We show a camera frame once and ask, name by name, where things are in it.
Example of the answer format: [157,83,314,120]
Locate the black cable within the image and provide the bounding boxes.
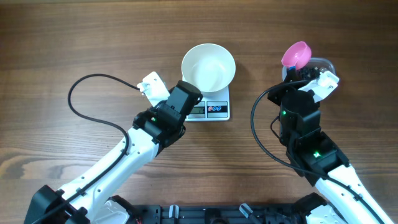
[30,73,141,224]
[250,79,389,224]

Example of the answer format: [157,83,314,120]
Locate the white digital kitchen scale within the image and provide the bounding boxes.
[186,75,231,122]

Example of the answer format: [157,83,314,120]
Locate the pink scoop blue handle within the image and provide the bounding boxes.
[281,41,312,70]

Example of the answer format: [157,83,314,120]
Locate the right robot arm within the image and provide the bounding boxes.
[268,67,392,223]

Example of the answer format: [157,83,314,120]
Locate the left black cable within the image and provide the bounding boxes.
[30,73,141,224]

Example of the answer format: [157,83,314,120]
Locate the right black cable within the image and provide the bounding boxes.
[250,79,389,224]

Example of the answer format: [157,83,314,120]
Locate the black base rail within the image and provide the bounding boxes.
[127,204,306,224]

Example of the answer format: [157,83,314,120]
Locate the white bowl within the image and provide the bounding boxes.
[181,44,236,95]

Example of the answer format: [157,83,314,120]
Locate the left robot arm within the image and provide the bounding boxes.
[24,81,203,223]

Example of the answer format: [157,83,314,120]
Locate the clear plastic container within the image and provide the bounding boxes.
[282,58,336,81]

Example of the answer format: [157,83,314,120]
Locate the black beans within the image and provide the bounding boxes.
[297,66,320,80]

